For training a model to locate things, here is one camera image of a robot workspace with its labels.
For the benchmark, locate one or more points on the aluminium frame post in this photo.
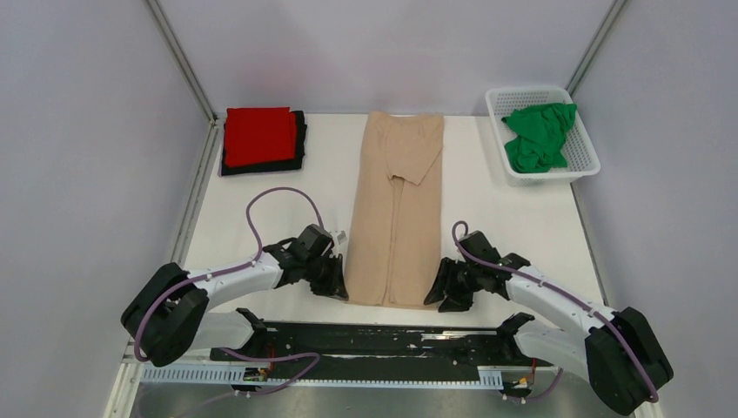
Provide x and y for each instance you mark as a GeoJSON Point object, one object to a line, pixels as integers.
{"type": "Point", "coordinates": [601, 35]}
{"type": "Point", "coordinates": [173, 45]}

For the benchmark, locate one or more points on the aluminium frame post right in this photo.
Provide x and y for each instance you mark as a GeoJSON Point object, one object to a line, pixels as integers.
{"type": "Point", "coordinates": [601, 35]}

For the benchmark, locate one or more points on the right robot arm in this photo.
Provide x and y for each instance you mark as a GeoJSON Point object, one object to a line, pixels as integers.
{"type": "Point", "coordinates": [616, 352]}

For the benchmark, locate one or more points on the red folded t shirt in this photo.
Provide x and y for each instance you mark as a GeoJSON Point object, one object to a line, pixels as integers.
{"type": "Point", "coordinates": [259, 135]}

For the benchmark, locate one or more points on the white slotted cable duct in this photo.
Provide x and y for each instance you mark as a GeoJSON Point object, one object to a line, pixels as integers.
{"type": "Point", "coordinates": [237, 375]}

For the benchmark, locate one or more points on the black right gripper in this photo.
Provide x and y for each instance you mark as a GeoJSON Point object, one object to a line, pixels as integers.
{"type": "Point", "coordinates": [453, 301]}

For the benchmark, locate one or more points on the black folded t shirt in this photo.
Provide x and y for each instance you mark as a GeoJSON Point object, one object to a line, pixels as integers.
{"type": "Point", "coordinates": [289, 165]}

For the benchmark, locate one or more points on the aluminium frame post left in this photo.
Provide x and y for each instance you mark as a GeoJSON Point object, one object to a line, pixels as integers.
{"type": "Point", "coordinates": [173, 45]}

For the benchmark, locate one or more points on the white plastic basket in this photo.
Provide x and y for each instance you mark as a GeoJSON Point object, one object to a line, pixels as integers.
{"type": "Point", "coordinates": [577, 150]}

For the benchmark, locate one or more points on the green t shirt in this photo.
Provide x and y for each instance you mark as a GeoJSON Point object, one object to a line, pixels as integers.
{"type": "Point", "coordinates": [540, 134]}

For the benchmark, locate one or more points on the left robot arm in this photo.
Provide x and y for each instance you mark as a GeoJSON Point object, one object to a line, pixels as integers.
{"type": "Point", "coordinates": [174, 312]}

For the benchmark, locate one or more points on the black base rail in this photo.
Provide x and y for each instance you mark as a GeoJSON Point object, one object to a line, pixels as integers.
{"type": "Point", "coordinates": [394, 352]}

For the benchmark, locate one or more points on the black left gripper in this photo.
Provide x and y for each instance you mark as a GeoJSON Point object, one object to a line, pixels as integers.
{"type": "Point", "coordinates": [334, 286]}

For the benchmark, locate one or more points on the beige t shirt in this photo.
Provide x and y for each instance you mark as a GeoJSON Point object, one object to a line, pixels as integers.
{"type": "Point", "coordinates": [394, 247]}

